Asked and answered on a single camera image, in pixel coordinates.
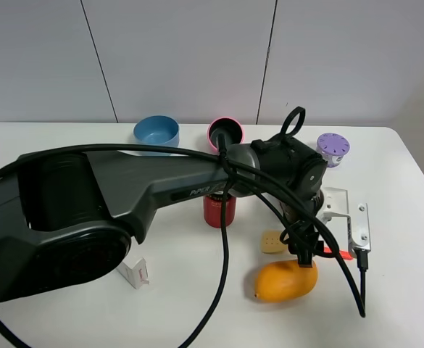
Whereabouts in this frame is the brown coffee box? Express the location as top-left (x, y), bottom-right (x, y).
top-left (279, 201), bottom-right (299, 223)

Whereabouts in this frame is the yellow mango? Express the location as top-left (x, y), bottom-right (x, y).
top-left (254, 260), bottom-right (318, 303)

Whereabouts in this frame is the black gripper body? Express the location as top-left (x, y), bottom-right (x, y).
top-left (283, 218), bottom-right (324, 268)

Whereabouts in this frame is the black cable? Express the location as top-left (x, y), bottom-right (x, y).
top-left (0, 106), bottom-right (370, 348)

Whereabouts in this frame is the orange handled beige spatula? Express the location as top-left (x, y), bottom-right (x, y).
top-left (260, 230), bottom-right (354, 260)

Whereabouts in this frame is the purple air freshener can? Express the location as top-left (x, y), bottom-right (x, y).
top-left (316, 133), bottom-right (350, 167)

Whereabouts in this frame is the blue bowl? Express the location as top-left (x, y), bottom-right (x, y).
top-left (133, 115), bottom-right (180, 148)

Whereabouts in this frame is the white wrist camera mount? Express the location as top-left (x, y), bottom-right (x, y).
top-left (317, 187), bottom-right (371, 258)

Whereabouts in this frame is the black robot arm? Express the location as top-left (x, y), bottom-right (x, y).
top-left (0, 135), bottom-right (327, 302)

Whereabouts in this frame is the red soda can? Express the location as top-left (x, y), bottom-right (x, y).
top-left (203, 194), bottom-right (236, 228)

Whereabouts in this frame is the pink saucepan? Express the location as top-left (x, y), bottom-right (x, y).
top-left (207, 117), bottom-right (244, 153)

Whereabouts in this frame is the white carton box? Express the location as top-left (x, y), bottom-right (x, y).
top-left (117, 258), bottom-right (150, 289)

